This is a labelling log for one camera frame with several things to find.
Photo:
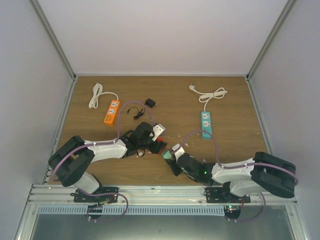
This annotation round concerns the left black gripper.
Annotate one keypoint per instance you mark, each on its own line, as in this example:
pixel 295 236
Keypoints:
pixel 157 147

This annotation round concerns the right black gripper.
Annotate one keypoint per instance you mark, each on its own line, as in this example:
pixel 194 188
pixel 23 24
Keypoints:
pixel 172 162

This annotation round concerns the red cube socket adapter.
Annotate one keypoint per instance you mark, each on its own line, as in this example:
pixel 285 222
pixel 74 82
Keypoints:
pixel 160 144

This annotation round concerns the green plug adapter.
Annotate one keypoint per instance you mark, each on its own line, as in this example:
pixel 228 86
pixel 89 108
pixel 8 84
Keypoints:
pixel 167 155

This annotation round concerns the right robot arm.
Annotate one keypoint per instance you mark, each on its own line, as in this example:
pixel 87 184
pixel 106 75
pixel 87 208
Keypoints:
pixel 262 173

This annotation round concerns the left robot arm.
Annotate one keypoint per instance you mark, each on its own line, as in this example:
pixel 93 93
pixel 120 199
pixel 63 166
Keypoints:
pixel 70 162

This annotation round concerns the orange power strip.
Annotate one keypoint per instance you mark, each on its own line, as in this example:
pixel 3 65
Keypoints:
pixel 112 112

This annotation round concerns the black power adapter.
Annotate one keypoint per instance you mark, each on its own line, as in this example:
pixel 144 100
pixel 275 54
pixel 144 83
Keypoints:
pixel 150 103

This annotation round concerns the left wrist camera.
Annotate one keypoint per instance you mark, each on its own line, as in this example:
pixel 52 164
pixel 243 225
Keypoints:
pixel 158 130

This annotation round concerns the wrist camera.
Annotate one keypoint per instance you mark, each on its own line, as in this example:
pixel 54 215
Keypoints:
pixel 178 150
pixel 158 130

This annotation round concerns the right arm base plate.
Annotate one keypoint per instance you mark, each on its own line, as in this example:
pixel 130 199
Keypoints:
pixel 222 194

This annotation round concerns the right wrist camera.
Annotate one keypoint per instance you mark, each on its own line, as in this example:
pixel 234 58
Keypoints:
pixel 178 150

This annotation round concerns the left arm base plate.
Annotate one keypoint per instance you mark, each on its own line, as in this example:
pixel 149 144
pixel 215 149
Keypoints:
pixel 105 194

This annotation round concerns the grey slotted cable duct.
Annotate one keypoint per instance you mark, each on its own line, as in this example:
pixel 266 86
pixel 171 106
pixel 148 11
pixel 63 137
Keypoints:
pixel 133 210

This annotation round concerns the aluminium front rail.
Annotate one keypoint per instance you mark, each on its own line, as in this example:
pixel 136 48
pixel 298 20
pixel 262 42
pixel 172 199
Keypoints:
pixel 153 195

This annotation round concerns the left aluminium frame post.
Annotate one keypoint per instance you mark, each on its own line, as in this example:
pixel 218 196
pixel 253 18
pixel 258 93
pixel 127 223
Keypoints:
pixel 52 36

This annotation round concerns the aluminium frame post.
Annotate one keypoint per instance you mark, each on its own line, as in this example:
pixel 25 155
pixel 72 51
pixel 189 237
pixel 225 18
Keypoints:
pixel 284 13
pixel 52 36

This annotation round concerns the right aluminium frame post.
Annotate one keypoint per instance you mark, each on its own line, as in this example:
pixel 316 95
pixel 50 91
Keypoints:
pixel 284 13

